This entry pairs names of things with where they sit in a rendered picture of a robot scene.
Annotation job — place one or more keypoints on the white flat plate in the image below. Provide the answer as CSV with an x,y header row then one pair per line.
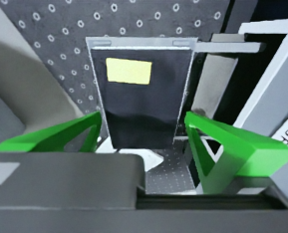
x,y
151,158

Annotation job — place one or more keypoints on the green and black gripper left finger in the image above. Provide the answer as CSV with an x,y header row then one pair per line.
x,y
54,138

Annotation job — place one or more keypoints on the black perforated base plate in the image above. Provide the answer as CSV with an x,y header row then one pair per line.
x,y
56,31

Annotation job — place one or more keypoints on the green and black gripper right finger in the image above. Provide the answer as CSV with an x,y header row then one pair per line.
x,y
245,153

